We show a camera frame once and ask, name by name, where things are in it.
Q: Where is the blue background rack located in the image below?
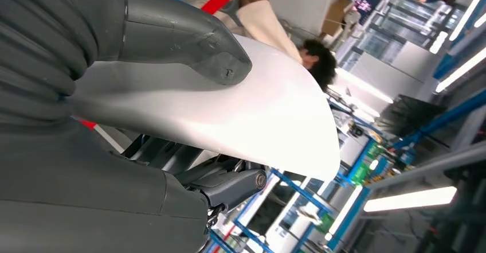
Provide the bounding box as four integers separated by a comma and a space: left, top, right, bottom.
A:
207, 137, 385, 253

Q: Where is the brown cardboard box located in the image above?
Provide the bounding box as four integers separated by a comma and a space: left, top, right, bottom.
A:
322, 0, 355, 38

